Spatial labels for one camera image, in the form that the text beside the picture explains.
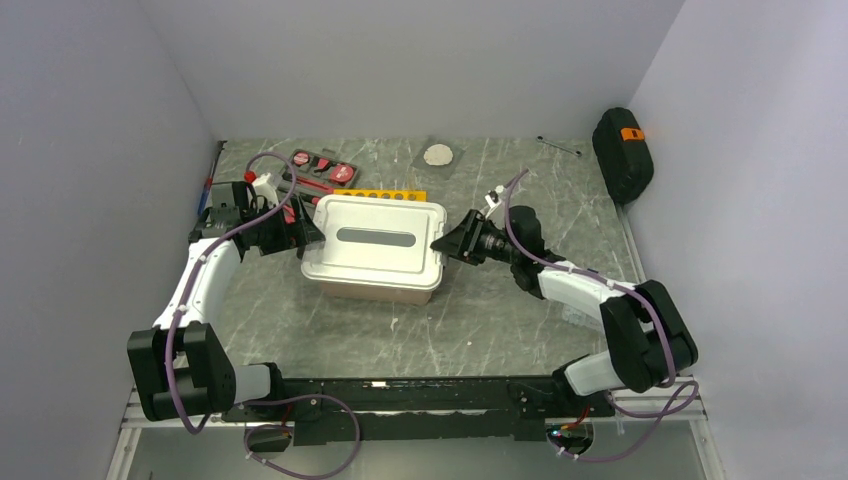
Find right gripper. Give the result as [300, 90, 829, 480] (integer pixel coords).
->
[430, 210, 519, 267]

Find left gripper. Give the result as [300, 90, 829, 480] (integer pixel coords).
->
[242, 195, 324, 257]

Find white bin lid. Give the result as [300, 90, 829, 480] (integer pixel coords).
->
[301, 194, 447, 292]

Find yellow test tube rack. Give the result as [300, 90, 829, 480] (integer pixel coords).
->
[334, 189, 428, 202]

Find pink plastic bin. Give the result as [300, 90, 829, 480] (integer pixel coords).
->
[317, 281, 441, 305]

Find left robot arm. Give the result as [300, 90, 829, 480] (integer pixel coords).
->
[127, 180, 325, 421]

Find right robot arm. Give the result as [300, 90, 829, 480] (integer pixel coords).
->
[430, 206, 699, 415]

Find grey tool case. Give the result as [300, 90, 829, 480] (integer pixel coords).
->
[279, 149, 360, 197]

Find red tape measure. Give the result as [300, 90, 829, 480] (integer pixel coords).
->
[329, 164, 356, 186]

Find red electrical tape roll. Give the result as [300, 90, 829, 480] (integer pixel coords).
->
[292, 151, 312, 167]

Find silver wrench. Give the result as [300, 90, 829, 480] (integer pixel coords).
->
[536, 135, 583, 158]

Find clear plastic box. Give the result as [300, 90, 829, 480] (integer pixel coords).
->
[562, 304, 604, 334]

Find black tool case orange latch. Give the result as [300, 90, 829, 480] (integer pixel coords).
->
[591, 107, 655, 205]

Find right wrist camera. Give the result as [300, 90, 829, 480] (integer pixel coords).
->
[483, 185, 505, 218]

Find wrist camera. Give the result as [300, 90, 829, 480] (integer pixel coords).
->
[483, 185, 505, 218]
[244, 171, 283, 213]

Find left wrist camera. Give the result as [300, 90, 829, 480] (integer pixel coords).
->
[244, 171, 283, 213]

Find wire gauze with white centre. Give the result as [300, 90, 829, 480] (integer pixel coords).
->
[412, 137, 465, 180]

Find blue red screwdriver by wall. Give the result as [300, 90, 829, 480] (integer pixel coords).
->
[196, 140, 226, 217]

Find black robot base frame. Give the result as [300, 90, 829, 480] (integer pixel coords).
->
[221, 370, 617, 446]

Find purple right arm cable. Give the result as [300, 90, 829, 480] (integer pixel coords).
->
[502, 168, 700, 464]

